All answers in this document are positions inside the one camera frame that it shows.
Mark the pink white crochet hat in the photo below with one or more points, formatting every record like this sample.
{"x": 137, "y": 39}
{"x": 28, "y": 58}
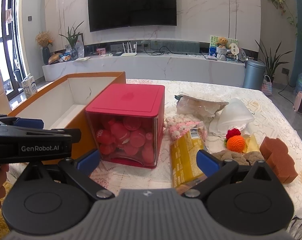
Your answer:
{"x": 179, "y": 124}

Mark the red transparent cube container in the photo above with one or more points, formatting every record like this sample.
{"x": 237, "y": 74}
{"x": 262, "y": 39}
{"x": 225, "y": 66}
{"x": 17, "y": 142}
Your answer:
{"x": 127, "y": 122}

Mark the green potted grass plant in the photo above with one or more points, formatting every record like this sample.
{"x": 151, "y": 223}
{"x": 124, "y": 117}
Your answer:
{"x": 72, "y": 37}

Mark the pink space heater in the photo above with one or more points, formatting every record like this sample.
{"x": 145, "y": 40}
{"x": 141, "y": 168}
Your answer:
{"x": 297, "y": 106}

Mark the white cloth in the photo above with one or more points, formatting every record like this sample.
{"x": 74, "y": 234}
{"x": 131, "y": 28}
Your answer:
{"x": 234, "y": 115}

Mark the potted snake plant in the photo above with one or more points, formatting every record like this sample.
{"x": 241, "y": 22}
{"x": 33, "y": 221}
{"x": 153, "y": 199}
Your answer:
{"x": 272, "y": 59}

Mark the blue grey trash bin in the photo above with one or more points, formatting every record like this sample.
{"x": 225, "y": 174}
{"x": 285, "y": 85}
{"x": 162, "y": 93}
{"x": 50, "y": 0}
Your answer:
{"x": 254, "y": 73}

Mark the hanging ivy vine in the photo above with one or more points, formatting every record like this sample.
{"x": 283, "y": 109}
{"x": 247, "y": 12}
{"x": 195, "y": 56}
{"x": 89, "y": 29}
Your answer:
{"x": 282, "y": 6}

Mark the teddy bear bouquet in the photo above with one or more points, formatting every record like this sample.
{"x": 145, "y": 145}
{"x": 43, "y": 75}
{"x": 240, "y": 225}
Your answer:
{"x": 221, "y": 48}

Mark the pastel woven basket bag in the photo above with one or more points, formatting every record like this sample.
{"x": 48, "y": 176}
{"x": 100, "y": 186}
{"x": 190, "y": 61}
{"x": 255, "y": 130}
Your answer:
{"x": 266, "y": 86}

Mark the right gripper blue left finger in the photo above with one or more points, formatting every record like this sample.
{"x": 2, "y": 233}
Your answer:
{"x": 78, "y": 171}

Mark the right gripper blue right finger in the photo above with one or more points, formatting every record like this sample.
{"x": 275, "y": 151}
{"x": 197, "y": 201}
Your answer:
{"x": 217, "y": 172}

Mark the white milk carton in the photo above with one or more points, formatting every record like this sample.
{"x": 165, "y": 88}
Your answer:
{"x": 29, "y": 86}

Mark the black wall television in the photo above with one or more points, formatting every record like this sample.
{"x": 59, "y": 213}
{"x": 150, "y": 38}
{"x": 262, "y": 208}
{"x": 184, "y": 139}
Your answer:
{"x": 112, "y": 14}

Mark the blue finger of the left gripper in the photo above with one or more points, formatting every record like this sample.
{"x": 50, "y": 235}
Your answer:
{"x": 29, "y": 123}

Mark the yellow wet wipes packet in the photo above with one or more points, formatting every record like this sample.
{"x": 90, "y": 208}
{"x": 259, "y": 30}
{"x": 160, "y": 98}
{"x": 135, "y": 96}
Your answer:
{"x": 184, "y": 157}

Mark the brown sponge block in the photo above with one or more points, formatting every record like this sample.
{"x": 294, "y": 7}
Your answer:
{"x": 275, "y": 153}

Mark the orange storage box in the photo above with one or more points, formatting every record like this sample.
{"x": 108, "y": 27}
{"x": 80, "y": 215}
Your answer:
{"x": 62, "y": 103}

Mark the brown plush toy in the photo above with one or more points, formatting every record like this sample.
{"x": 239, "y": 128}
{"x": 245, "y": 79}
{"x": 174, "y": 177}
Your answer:
{"x": 242, "y": 159}

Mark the white wifi router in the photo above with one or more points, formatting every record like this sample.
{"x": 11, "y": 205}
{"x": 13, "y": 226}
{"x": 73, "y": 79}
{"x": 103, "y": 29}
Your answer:
{"x": 129, "y": 49}

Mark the white lace tablecloth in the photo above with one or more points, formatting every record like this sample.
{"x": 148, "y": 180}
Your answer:
{"x": 268, "y": 122}

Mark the orange red crochet ball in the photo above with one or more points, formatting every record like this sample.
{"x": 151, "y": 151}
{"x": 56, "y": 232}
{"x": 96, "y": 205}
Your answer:
{"x": 234, "y": 141}

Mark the dried yellow flower vase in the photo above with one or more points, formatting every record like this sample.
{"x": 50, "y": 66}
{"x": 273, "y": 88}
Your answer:
{"x": 44, "y": 39}

